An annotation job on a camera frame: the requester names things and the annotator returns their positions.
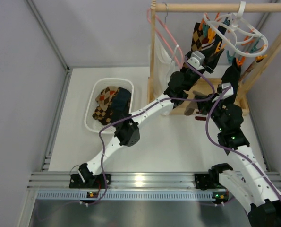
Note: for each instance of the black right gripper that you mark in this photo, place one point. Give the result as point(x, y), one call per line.
point(208, 104)

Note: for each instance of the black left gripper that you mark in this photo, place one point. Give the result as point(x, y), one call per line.
point(206, 65)

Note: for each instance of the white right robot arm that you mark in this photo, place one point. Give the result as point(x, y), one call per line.
point(242, 175)

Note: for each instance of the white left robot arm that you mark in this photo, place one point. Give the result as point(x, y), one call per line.
point(127, 127)

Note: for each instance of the white sock clip hanger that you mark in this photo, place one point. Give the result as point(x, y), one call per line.
point(238, 34)

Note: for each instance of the wooden clothes rack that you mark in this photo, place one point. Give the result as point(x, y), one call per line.
point(255, 74)

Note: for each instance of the white hanging cloth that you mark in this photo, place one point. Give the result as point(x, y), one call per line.
point(164, 66)

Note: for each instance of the brown argyle hanging sock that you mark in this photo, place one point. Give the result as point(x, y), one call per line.
point(211, 50)

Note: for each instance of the dark navy ribbed sock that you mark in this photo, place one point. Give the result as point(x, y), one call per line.
point(121, 100)

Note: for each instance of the beige orange argyle sock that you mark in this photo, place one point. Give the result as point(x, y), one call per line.
point(105, 97)

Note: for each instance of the brown yellow argyle sock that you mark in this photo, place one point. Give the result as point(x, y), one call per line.
point(109, 116)

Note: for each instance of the white perforated plastic basket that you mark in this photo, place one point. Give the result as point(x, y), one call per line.
point(90, 123)

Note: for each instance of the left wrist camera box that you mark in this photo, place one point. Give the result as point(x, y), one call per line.
point(196, 60)

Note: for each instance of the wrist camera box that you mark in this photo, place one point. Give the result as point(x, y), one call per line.
point(225, 90)
point(196, 60)

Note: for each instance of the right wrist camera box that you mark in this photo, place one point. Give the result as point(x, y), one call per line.
point(225, 90)

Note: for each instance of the grey slotted cable duct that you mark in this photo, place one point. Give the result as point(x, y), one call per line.
point(132, 195)

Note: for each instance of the aluminium mounting rail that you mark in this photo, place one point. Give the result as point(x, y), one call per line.
point(130, 180)

